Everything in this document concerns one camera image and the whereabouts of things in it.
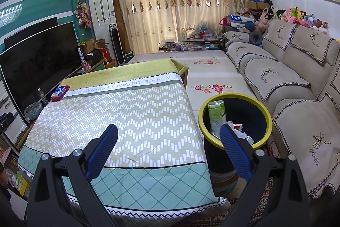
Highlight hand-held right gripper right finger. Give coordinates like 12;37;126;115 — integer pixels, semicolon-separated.
220;123;310;227

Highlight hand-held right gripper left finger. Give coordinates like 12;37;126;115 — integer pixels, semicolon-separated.
27;123;120;227

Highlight white tissue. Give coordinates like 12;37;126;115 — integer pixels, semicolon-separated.
227;122;253;142

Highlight yellow rimmed dark bin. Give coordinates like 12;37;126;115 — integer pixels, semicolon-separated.
199;93;273;189

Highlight green white bag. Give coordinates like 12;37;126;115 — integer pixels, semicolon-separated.
208;100;227;137

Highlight green patterned tablecloth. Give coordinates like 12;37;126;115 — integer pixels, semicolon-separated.
18;58;231;217

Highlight clear water bottle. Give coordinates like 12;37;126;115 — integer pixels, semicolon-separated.
37;88;49;106

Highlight glass ashtray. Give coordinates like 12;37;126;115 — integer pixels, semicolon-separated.
24;102;43;121

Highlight shelf of colourful books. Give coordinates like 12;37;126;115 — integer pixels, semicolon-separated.
0;134;31;198

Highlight floral white bed sheet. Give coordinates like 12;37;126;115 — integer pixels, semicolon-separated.
127;50;255;105

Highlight white drawer cabinet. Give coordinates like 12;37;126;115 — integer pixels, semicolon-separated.
0;78;28;149

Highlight red canister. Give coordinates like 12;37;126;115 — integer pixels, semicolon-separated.
102;46;112;63

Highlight black device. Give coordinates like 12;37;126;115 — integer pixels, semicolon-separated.
0;113;14;135

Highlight large black television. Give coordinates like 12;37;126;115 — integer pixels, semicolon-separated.
0;22;85;118

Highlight beige sofa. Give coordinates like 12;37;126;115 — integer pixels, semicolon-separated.
222;19;340;199

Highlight open cardboard box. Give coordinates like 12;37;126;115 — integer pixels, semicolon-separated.
82;38;109;53

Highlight tower fan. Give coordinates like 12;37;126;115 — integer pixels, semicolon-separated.
109;23;125;66

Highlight grey neck pillow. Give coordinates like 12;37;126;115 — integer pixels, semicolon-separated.
248;31;263;45

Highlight glass low table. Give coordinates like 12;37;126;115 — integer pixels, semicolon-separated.
159;38;224;53

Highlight blue star print bag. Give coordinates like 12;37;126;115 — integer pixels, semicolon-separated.
227;14;255;29

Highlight hanging flower decoration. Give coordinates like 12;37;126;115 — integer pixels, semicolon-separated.
74;2;92;29

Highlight white standing air conditioner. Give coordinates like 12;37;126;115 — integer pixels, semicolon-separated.
88;0;117;50

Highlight small black television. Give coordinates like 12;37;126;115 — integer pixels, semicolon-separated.
4;17;58;49

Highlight pile of plush toys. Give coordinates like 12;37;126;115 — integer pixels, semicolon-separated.
240;5;330;36

